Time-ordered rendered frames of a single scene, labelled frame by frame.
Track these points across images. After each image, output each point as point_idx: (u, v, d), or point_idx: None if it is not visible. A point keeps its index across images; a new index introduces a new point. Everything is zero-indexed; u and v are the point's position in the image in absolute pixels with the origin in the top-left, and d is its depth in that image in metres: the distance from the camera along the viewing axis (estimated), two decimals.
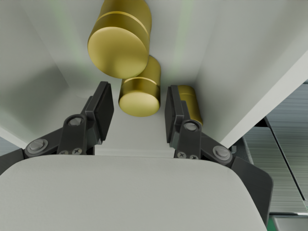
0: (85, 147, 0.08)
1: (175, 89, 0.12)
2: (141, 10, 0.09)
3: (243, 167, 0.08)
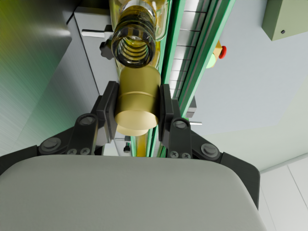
0: (94, 147, 0.08)
1: (167, 88, 0.12)
2: None
3: (231, 162, 0.08)
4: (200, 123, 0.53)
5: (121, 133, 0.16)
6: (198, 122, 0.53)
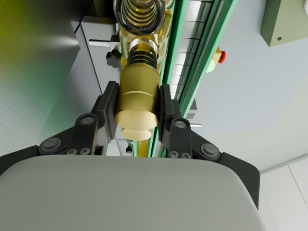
0: (94, 147, 0.08)
1: (167, 88, 0.12)
2: None
3: (231, 162, 0.08)
4: (200, 125, 0.55)
5: (129, 138, 0.18)
6: (198, 124, 0.55)
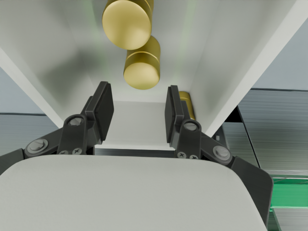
0: (85, 147, 0.08)
1: (175, 89, 0.12)
2: (155, 47, 0.15)
3: (243, 167, 0.08)
4: None
5: None
6: None
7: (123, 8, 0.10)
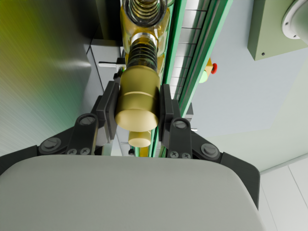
0: (94, 147, 0.08)
1: (167, 88, 0.12)
2: (153, 83, 0.12)
3: (231, 162, 0.08)
4: (196, 129, 0.61)
5: (134, 145, 0.24)
6: (193, 129, 0.61)
7: None
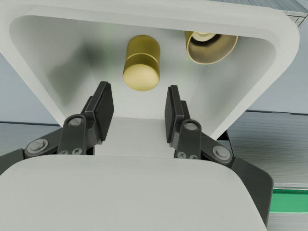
0: (85, 147, 0.08)
1: (175, 89, 0.12)
2: None
3: (243, 167, 0.08)
4: None
5: None
6: None
7: (140, 68, 0.13)
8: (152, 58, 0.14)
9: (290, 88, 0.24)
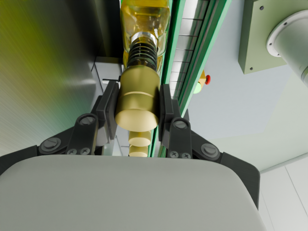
0: (94, 147, 0.08)
1: (167, 88, 0.12)
2: None
3: (231, 162, 0.08)
4: None
5: None
6: None
7: (135, 112, 0.11)
8: (151, 97, 0.11)
9: None
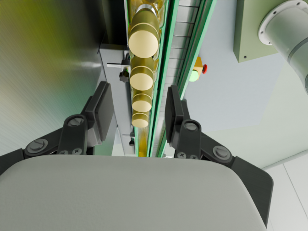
0: (85, 147, 0.08)
1: (175, 89, 0.12)
2: (150, 63, 0.22)
3: (243, 167, 0.08)
4: None
5: (135, 126, 0.32)
6: None
7: (142, 34, 0.16)
8: (152, 27, 0.17)
9: None
